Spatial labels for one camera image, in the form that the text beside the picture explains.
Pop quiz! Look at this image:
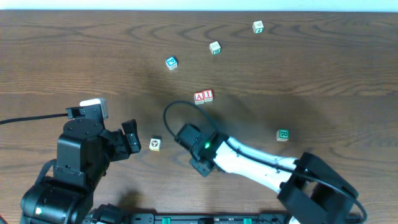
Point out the brown symbol wooden block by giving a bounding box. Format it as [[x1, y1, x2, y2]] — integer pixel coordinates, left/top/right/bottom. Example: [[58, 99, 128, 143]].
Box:
[[149, 138, 162, 151]]

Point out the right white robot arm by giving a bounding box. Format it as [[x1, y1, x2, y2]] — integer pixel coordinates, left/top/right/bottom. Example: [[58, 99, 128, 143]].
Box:
[[188, 133, 363, 223]]

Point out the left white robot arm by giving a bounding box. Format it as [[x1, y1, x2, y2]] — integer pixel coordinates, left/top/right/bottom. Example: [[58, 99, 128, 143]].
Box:
[[21, 118, 141, 223]]

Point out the green letter R block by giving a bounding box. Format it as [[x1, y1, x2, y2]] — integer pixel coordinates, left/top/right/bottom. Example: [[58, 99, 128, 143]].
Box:
[[276, 129, 290, 142]]

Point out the red letter A block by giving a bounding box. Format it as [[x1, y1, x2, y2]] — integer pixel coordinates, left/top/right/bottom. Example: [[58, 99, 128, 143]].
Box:
[[194, 91, 205, 105]]

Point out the green number 4 block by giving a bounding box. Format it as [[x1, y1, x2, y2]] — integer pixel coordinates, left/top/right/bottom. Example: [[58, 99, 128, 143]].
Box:
[[252, 21, 264, 34]]

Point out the green number 27 block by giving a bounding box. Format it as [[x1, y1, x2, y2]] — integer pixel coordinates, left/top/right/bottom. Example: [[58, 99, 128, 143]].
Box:
[[209, 41, 221, 55]]

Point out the red letter I block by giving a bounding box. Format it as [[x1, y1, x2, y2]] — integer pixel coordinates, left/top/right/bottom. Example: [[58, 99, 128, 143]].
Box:
[[203, 90, 214, 102]]

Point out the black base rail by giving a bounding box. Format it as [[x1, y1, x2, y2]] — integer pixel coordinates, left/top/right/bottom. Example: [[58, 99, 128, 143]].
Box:
[[119, 213, 290, 224]]

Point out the blue letter P block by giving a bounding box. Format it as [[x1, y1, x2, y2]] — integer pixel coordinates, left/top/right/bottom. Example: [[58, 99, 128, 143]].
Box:
[[165, 56, 178, 70]]

